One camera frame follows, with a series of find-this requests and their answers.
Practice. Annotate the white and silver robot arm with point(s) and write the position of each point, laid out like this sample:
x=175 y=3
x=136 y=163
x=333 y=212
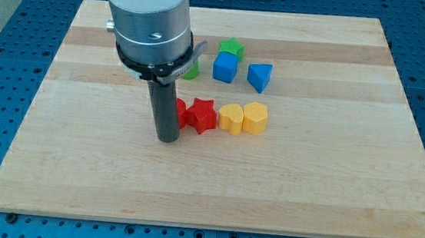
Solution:
x=152 y=31

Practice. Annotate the red star block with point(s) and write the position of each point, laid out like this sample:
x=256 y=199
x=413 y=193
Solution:
x=202 y=115

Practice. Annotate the red round block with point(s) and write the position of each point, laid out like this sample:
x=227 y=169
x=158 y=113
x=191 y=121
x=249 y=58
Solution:
x=182 y=113

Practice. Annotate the yellow heart block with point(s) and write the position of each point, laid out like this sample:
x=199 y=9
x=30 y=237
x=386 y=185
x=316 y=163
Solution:
x=231 y=118

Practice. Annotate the green star block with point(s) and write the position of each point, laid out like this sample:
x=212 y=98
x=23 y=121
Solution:
x=232 y=46

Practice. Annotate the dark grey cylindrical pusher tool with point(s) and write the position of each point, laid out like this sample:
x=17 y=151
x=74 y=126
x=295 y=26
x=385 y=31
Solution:
x=164 y=106

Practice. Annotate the yellow hexagon block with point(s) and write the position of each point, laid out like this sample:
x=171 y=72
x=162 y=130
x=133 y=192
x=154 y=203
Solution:
x=255 y=118

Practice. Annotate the light wooden board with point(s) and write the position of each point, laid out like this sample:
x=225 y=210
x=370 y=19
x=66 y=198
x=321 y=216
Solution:
x=341 y=156

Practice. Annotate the blue cube block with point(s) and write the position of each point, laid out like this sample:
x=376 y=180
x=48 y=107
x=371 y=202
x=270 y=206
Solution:
x=225 y=67

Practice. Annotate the blue triangle block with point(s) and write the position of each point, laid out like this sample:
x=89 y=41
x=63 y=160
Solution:
x=259 y=76

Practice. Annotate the green cylinder block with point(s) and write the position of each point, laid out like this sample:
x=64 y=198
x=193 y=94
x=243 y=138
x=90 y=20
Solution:
x=192 y=73

